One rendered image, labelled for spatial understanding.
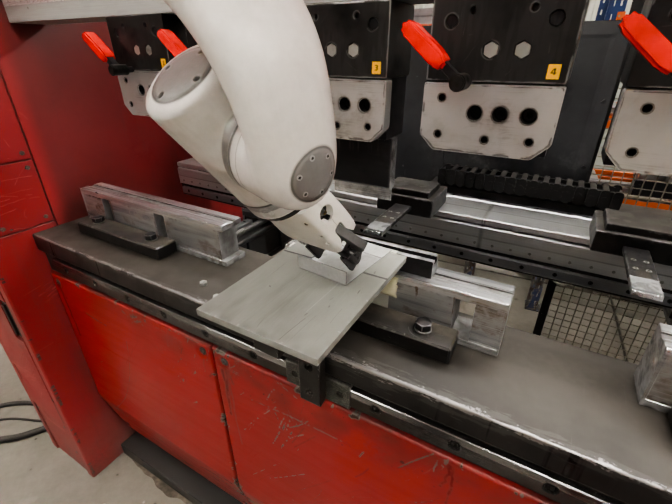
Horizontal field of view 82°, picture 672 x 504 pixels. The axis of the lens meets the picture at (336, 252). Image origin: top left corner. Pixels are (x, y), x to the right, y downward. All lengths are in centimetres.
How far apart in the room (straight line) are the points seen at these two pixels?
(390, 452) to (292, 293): 32
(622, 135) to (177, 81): 42
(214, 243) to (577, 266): 72
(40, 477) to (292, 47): 170
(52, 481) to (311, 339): 144
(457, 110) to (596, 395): 42
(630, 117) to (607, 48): 55
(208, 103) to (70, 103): 95
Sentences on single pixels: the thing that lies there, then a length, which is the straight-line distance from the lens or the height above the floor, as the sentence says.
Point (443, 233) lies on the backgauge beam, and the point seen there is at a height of 94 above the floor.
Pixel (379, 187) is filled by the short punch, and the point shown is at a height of 110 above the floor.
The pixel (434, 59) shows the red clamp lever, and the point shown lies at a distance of 47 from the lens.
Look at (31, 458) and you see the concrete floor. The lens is 189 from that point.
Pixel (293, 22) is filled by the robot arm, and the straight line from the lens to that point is 29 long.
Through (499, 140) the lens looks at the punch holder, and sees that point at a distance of 50.
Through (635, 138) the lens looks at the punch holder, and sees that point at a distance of 50.
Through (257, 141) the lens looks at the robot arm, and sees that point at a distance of 28.
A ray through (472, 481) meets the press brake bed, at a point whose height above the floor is 74.
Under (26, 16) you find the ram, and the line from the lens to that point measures 114.
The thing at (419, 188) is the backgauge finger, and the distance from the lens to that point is 82.
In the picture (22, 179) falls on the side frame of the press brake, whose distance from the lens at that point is 121.
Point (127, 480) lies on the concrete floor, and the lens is 167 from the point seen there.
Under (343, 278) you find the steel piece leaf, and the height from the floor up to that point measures 101.
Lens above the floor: 129
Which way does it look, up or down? 28 degrees down
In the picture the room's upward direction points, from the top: straight up
